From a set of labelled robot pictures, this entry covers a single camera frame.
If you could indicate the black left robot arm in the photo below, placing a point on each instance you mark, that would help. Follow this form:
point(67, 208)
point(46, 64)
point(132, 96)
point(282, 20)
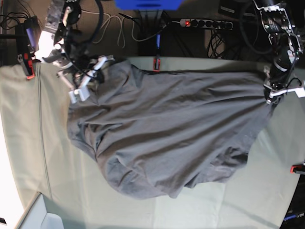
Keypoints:
point(286, 46)

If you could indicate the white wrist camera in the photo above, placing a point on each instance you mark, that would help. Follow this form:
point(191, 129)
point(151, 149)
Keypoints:
point(81, 94)
point(300, 91)

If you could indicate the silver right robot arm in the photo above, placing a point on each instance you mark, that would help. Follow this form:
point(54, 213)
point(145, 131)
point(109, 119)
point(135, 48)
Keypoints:
point(59, 44)

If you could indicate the green table cloth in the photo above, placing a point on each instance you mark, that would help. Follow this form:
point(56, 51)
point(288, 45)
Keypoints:
point(34, 118)

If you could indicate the grey t-shirt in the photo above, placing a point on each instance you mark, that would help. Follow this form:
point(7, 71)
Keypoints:
point(152, 134)

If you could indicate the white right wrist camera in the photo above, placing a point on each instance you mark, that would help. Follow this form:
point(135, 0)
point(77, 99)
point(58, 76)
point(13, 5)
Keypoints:
point(81, 94)

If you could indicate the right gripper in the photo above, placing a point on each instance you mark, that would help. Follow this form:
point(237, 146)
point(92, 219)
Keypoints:
point(72, 73)

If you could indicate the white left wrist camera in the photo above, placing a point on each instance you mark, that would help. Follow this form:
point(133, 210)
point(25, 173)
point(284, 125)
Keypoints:
point(300, 91)

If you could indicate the red right clamp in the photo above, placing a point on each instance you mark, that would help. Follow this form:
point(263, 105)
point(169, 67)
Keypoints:
point(298, 169)

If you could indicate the white power strip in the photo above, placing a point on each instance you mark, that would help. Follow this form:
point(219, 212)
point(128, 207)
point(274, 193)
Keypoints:
point(207, 24)

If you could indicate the red centre clamp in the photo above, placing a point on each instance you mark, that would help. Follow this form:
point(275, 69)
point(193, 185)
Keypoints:
point(156, 64)

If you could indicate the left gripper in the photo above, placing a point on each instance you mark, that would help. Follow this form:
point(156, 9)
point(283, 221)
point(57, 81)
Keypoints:
point(277, 87)

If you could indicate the red black left clamp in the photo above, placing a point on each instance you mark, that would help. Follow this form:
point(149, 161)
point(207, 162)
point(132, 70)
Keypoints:
point(27, 65)

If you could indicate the blue box top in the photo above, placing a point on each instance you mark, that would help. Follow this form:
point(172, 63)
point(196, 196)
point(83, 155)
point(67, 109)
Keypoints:
point(148, 4)

